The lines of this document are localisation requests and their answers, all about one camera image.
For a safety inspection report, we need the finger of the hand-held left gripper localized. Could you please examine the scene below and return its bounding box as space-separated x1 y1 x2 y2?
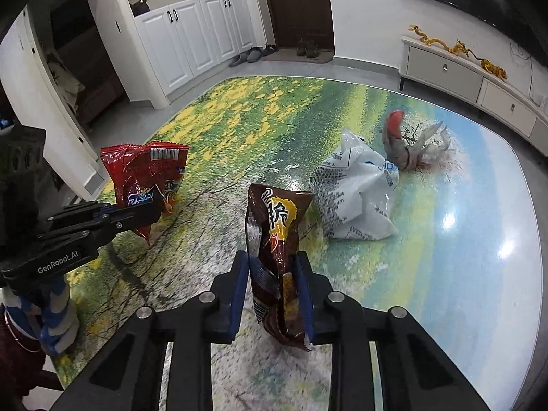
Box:
46 200 161 224
36 214 160 250

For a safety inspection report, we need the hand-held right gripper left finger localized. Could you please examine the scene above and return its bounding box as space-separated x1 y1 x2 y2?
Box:
51 249 250 411

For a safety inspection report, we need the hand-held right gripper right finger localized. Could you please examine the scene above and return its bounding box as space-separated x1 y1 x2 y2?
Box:
295 251 489 411

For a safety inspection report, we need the red snack bag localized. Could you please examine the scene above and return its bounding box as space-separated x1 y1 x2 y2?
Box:
100 142 190 246

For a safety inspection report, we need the brown snack bag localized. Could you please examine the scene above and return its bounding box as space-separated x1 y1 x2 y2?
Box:
245 183 314 352

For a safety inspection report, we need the person's left forearm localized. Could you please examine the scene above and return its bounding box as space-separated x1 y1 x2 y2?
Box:
0 304 48 395

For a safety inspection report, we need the person's left hand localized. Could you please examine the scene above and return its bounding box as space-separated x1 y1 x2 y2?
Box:
8 276 80 356

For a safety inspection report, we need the white printed plastic bag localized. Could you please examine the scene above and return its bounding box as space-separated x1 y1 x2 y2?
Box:
309 128 400 240

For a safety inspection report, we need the torn silver red wrapper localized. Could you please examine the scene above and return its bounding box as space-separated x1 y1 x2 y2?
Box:
382 110 454 173

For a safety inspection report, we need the white shoe cabinet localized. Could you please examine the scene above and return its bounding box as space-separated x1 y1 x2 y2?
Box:
109 0 260 108

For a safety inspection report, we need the brown doormat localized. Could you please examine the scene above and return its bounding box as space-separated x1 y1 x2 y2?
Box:
261 48 335 65

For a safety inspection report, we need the grey white television stand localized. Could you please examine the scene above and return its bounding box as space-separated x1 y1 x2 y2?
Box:
400 35 548 157

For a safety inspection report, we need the long golden dragon ornament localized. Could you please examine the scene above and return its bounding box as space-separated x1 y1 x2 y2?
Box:
409 25 450 49

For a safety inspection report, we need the dark brown entrance door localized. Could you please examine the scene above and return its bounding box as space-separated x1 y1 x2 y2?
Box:
259 0 335 50

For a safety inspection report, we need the golden tiger ornament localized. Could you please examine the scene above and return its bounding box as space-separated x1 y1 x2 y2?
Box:
479 58 508 80

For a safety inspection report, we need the television cable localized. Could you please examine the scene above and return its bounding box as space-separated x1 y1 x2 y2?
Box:
509 38 548 104

